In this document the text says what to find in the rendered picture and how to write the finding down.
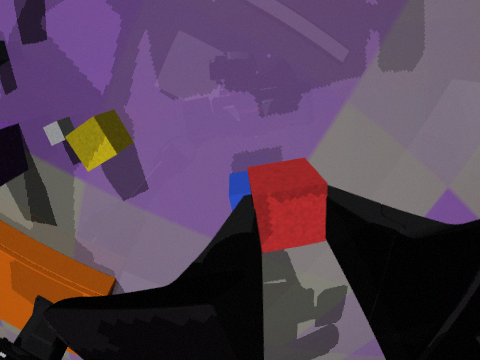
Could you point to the yellow block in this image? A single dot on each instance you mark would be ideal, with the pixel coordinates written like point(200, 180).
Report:
point(99, 138)

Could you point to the blue block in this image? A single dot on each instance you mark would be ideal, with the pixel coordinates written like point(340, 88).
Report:
point(238, 187)

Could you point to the red block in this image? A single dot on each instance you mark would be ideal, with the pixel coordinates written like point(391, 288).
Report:
point(289, 198)

